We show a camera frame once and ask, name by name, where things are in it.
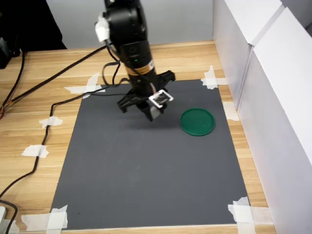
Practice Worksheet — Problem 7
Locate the grey partition panel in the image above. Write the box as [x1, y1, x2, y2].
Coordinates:
[45, 0, 215, 50]

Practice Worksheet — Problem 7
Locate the dark grey mat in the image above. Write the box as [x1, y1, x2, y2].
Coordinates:
[50, 79, 251, 230]

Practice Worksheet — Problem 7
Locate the round green lid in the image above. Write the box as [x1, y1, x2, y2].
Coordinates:
[180, 107, 216, 137]

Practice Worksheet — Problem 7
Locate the white tape on mat edge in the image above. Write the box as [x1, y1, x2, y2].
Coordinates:
[222, 101, 240, 122]

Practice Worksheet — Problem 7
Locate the thin black cable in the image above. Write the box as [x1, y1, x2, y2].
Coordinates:
[0, 50, 26, 120]

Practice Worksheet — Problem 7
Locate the white tape on mat corner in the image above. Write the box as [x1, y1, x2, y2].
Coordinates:
[63, 72, 107, 99]
[200, 65, 228, 90]
[20, 204, 69, 232]
[227, 196, 274, 234]

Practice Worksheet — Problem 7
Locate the black chair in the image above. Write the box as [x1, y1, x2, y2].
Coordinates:
[0, 0, 68, 52]

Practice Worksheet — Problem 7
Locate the black camera cable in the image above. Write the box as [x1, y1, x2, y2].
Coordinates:
[0, 41, 130, 198]

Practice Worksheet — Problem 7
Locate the white tape over cable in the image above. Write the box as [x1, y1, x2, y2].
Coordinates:
[39, 116, 63, 129]
[21, 144, 50, 159]

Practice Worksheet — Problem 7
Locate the black looped cable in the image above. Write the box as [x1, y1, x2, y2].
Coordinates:
[0, 199, 19, 234]

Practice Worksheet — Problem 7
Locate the black box device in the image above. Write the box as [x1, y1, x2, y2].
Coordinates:
[0, 36, 14, 70]

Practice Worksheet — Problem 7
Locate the thick black base cable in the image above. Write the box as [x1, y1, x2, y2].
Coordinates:
[2, 45, 108, 108]

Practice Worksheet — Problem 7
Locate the white tape on table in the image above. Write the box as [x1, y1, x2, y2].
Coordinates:
[0, 219, 20, 234]

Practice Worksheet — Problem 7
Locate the white partition panel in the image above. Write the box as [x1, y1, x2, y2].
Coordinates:
[237, 6, 312, 234]
[212, 0, 286, 111]

